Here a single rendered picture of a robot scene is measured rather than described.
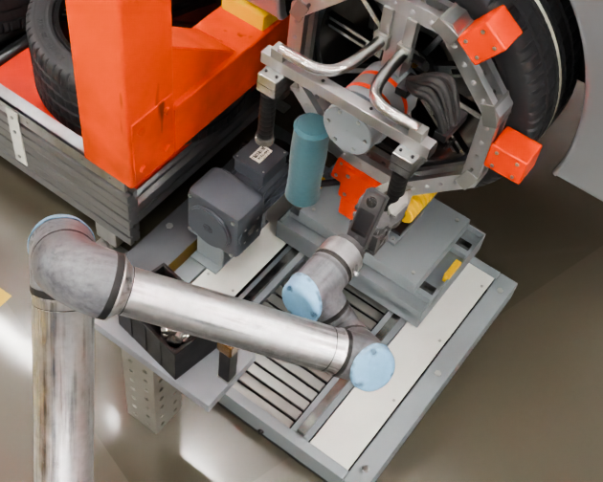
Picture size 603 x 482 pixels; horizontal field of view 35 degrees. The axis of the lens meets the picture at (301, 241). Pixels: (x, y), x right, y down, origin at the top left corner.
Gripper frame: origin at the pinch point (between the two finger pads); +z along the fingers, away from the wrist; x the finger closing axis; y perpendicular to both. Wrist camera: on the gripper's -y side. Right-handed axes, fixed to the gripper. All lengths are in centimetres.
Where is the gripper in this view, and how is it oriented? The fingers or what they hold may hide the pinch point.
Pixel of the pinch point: (400, 186)
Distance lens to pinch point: 204.0
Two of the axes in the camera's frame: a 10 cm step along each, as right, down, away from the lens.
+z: 5.9, -6.1, 5.3
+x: 8.0, 5.2, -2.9
